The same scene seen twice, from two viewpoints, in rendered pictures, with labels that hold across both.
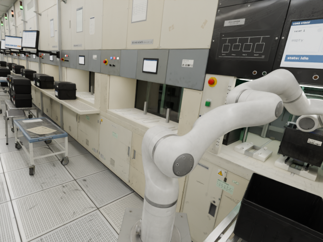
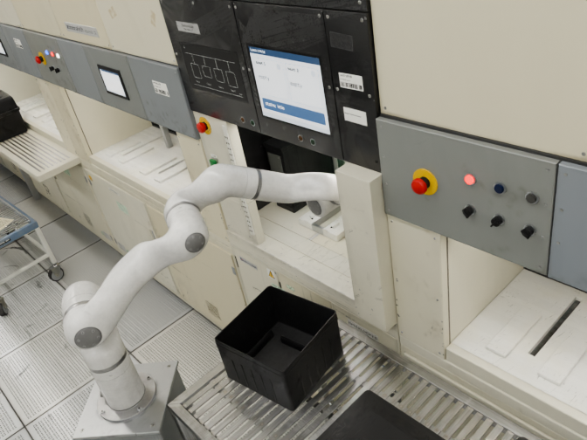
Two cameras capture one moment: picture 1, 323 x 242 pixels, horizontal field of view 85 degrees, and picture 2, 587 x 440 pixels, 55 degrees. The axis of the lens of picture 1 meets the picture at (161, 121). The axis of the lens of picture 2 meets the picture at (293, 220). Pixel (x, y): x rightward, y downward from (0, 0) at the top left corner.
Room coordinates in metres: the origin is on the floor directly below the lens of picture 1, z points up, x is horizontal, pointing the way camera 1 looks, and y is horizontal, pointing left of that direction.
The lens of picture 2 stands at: (-0.59, -0.89, 2.14)
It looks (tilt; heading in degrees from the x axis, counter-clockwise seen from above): 34 degrees down; 10
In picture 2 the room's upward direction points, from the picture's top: 12 degrees counter-clockwise
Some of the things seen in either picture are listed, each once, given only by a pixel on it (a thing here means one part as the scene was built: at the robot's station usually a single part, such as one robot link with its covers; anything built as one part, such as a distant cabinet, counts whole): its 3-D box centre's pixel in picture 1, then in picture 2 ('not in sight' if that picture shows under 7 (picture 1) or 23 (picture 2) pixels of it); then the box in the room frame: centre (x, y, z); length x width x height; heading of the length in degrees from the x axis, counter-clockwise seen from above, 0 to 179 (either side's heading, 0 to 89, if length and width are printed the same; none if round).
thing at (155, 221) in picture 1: (158, 217); (117, 378); (0.54, -0.03, 0.85); 0.19 x 0.19 x 0.18
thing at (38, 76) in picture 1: (44, 81); not in sight; (3.64, 2.46, 0.93); 0.30 x 0.28 x 0.26; 50
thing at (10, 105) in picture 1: (21, 113); not in sight; (3.50, 2.89, 0.24); 0.94 x 0.53 x 0.48; 46
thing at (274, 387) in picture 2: (278, 214); (280, 344); (0.64, -0.54, 0.85); 0.28 x 0.28 x 0.17; 57
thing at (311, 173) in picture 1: (296, 165); not in sight; (1.07, -0.91, 0.89); 0.22 x 0.21 x 0.04; 137
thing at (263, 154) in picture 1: (253, 150); (334, 216); (1.26, -0.71, 0.89); 0.22 x 0.21 x 0.04; 137
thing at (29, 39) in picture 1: (42, 44); not in sight; (3.06, 2.08, 1.59); 0.50 x 0.41 x 0.36; 137
